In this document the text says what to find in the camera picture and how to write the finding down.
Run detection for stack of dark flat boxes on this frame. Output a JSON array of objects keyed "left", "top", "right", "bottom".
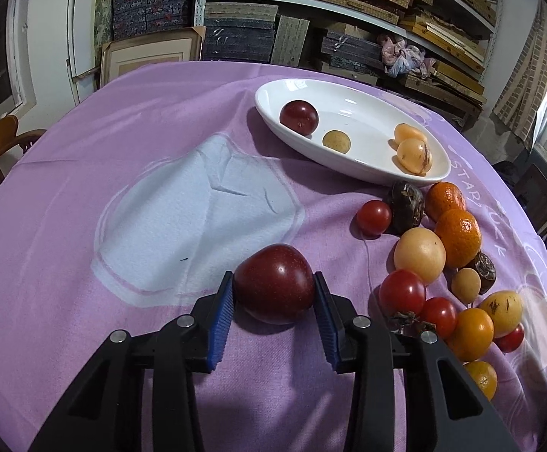
[{"left": 320, "top": 28, "right": 383, "bottom": 76}]

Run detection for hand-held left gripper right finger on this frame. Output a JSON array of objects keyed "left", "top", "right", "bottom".
[{"left": 313, "top": 272, "right": 521, "bottom": 452}]

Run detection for small dark water chestnut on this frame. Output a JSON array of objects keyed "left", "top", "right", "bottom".
[{"left": 471, "top": 252, "right": 497, "bottom": 295}]

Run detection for red tomato with calyx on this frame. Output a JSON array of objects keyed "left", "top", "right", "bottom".
[{"left": 379, "top": 269, "right": 437, "bottom": 336}]

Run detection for upright grey boxes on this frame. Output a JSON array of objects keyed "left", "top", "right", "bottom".
[{"left": 273, "top": 15, "right": 309, "bottom": 64}]

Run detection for plain orange pepino melon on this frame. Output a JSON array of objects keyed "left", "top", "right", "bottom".
[{"left": 393, "top": 123, "right": 429, "bottom": 144}]

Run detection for purple printed tablecloth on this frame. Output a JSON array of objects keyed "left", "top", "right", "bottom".
[{"left": 0, "top": 61, "right": 547, "bottom": 452}]

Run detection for large dark red plum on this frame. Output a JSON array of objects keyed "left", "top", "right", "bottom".
[{"left": 233, "top": 243, "right": 316, "bottom": 325}]

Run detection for large orange mandarin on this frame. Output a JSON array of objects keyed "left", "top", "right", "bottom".
[{"left": 435, "top": 209, "right": 483, "bottom": 269}]

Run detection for stack of dark blue boxes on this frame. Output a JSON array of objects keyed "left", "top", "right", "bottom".
[{"left": 202, "top": 19, "right": 276, "bottom": 62}]

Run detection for purple striped pepino melon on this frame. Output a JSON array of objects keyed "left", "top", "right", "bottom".
[{"left": 397, "top": 138, "right": 433, "bottom": 173}]

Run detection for small orange mandarin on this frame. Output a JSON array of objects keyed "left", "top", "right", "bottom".
[{"left": 425, "top": 182, "right": 467, "bottom": 222}]

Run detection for white door panel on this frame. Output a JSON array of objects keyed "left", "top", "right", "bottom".
[{"left": 66, "top": 0, "right": 102, "bottom": 104}]

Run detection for stack of yellow wooden boxes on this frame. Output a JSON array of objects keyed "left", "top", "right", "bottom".
[{"left": 398, "top": 13, "right": 488, "bottom": 104}]

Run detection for yellow brown-spotted fruit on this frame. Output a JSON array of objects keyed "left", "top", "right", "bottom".
[{"left": 479, "top": 290, "right": 524, "bottom": 338}]

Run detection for orange green-tinged tomato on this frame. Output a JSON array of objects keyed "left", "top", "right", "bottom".
[{"left": 463, "top": 360, "right": 498, "bottom": 402}]

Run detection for white metal shelf unit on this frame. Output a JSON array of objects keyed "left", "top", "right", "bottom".
[{"left": 193, "top": 0, "right": 505, "bottom": 104}]

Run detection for brick pattern curtain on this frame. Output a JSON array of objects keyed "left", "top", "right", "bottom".
[{"left": 492, "top": 0, "right": 547, "bottom": 151}]

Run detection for small dark red plum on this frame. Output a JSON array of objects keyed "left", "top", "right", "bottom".
[{"left": 279, "top": 100, "right": 320, "bottom": 136}]

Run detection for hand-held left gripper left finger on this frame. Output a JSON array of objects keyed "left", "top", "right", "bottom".
[{"left": 28, "top": 270, "right": 234, "bottom": 452}]

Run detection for pale yellow round fruit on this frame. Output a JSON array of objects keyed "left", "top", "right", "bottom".
[{"left": 393, "top": 227, "right": 446, "bottom": 286}]

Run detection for small tan longan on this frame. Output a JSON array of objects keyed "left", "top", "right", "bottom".
[
  {"left": 451, "top": 268, "right": 481, "bottom": 304},
  {"left": 322, "top": 130, "right": 352, "bottom": 153}
]

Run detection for framed picture in cardboard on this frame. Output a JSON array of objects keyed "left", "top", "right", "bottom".
[{"left": 100, "top": 26, "right": 207, "bottom": 88}]

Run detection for white oval plate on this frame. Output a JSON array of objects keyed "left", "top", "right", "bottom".
[{"left": 254, "top": 78, "right": 452, "bottom": 186}]

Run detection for stack of blue floral boxes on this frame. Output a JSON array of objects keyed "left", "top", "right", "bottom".
[{"left": 113, "top": 0, "right": 194, "bottom": 41}]

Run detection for large dark water chestnut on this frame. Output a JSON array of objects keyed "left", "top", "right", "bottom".
[{"left": 389, "top": 181, "right": 426, "bottom": 235}]

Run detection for dark red cherry tomato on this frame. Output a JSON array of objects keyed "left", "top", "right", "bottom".
[{"left": 494, "top": 322, "right": 525, "bottom": 354}]

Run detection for dark chair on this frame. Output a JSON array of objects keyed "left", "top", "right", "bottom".
[{"left": 492, "top": 160, "right": 547, "bottom": 274}]

